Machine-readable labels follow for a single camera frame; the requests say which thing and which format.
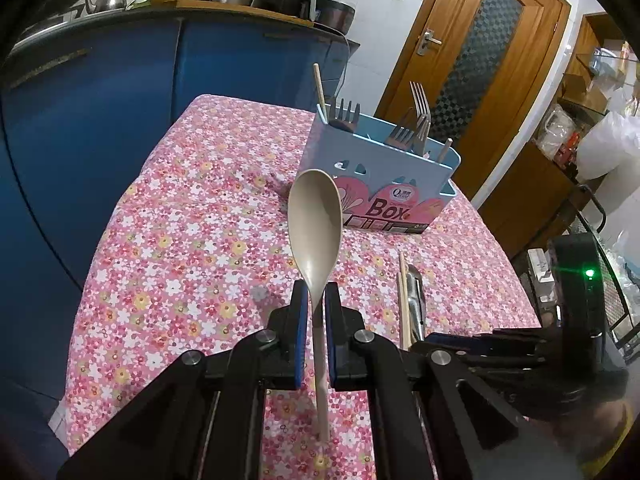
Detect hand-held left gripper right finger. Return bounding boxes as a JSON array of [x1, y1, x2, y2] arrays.
[[324, 282, 583, 480]]

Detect pink floral tablecloth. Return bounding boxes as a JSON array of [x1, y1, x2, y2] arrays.
[[47, 94, 543, 480]]

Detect light blue utensil holder box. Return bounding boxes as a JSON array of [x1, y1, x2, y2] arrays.
[[298, 105, 462, 235]]

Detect wooden door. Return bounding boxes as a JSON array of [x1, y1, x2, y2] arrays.
[[375, 0, 572, 211]]

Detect dark kitchen countertop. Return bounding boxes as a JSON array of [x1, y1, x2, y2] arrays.
[[10, 0, 361, 55]]

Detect steel fork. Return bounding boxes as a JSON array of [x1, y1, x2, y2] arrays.
[[409, 81, 432, 133], [385, 119, 427, 152], [327, 100, 362, 134]]

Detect large white plastic bag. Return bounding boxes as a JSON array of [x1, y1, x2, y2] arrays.
[[576, 109, 640, 184]]

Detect steel peeler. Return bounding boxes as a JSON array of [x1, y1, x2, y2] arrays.
[[407, 264, 427, 345]]

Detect wooden storage shelf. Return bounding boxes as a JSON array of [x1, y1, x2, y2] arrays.
[[507, 10, 640, 261]]

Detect white plastic object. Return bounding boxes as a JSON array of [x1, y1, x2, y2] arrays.
[[527, 247, 557, 312]]

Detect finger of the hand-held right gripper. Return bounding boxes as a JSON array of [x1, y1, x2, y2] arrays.
[[425, 331, 548, 348], [450, 346, 553, 381]]

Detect clear plastic bag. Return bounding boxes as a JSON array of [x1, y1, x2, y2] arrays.
[[536, 104, 577, 157]]

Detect beige plastic spoon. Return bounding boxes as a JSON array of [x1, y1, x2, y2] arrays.
[[287, 169, 344, 442]]

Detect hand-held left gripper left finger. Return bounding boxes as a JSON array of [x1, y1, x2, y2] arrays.
[[55, 280, 311, 480]]

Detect dark rice cooker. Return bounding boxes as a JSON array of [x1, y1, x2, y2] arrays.
[[312, 0, 357, 35]]

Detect silver door handle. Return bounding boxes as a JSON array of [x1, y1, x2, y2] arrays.
[[416, 30, 443, 56]]

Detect black wire rack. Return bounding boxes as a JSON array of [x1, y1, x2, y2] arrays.
[[565, 185, 640, 357]]

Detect blue base cabinets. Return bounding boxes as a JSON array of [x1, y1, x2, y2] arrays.
[[0, 16, 353, 480]]

